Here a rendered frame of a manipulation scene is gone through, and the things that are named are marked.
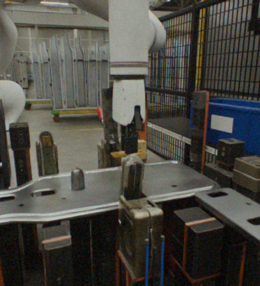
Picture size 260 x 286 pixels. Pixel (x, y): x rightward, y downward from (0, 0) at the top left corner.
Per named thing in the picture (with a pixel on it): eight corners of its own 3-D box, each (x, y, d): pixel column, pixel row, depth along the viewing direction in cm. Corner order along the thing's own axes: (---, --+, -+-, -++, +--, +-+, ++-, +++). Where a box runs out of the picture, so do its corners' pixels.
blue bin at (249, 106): (261, 157, 80) (268, 110, 76) (187, 136, 105) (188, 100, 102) (296, 148, 88) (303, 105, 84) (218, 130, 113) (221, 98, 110)
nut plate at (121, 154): (114, 158, 66) (114, 153, 65) (109, 153, 69) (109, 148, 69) (147, 154, 69) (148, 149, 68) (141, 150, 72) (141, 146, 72)
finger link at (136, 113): (130, 94, 63) (124, 111, 67) (140, 121, 59) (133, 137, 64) (135, 94, 63) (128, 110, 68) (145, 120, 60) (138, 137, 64)
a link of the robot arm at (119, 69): (104, 63, 66) (105, 76, 67) (117, 62, 58) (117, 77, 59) (138, 63, 69) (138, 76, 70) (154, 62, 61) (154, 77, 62)
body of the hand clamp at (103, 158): (105, 257, 90) (102, 148, 80) (99, 244, 96) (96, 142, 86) (123, 252, 92) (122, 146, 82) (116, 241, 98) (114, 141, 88)
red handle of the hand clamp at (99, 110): (105, 143, 80) (93, 106, 89) (104, 148, 81) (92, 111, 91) (119, 141, 81) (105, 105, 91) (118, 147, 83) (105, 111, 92)
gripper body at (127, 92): (106, 72, 67) (107, 119, 70) (120, 73, 58) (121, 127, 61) (136, 72, 70) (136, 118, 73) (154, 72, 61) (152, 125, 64)
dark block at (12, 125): (23, 265, 86) (8, 127, 75) (23, 252, 92) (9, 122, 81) (41, 261, 88) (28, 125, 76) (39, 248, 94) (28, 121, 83)
